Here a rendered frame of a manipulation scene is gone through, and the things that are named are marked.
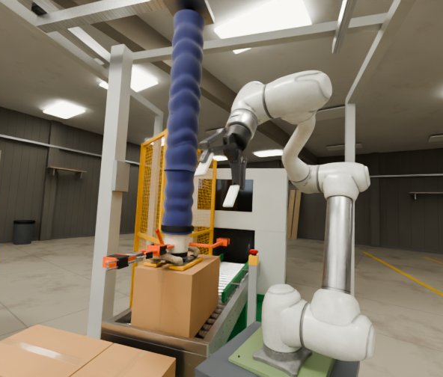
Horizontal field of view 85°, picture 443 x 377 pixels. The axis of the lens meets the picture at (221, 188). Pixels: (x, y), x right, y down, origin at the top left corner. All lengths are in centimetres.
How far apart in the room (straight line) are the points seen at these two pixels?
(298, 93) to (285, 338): 84
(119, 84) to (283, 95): 234
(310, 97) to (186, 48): 140
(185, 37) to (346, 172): 146
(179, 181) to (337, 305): 116
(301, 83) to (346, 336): 79
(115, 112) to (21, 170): 711
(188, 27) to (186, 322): 196
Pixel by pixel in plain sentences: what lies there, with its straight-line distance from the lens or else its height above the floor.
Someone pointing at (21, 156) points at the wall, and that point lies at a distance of 969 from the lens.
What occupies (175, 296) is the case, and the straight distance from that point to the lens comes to 162.
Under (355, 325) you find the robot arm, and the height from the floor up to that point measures 100.
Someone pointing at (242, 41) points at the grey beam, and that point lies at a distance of 322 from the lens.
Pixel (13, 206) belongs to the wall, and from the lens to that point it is 960.
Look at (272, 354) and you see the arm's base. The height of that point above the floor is 81.
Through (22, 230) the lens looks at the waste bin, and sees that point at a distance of 906.
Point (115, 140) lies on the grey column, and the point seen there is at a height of 198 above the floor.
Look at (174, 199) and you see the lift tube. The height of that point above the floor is 140.
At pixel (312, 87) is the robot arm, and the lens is 70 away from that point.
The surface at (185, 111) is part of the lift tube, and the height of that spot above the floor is 200.
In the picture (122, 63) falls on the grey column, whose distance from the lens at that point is 298.
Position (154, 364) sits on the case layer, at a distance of 156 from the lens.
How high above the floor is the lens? 136
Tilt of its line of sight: 4 degrees up
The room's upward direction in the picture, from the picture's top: 3 degrees clockwise
